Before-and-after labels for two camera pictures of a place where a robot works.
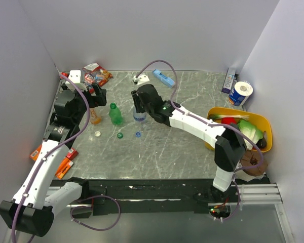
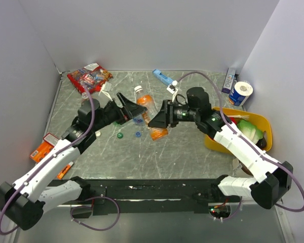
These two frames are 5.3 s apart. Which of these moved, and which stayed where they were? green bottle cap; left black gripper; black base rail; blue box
Moved: left black gripper
Stayed: green bottle cap; black base rail; blue box
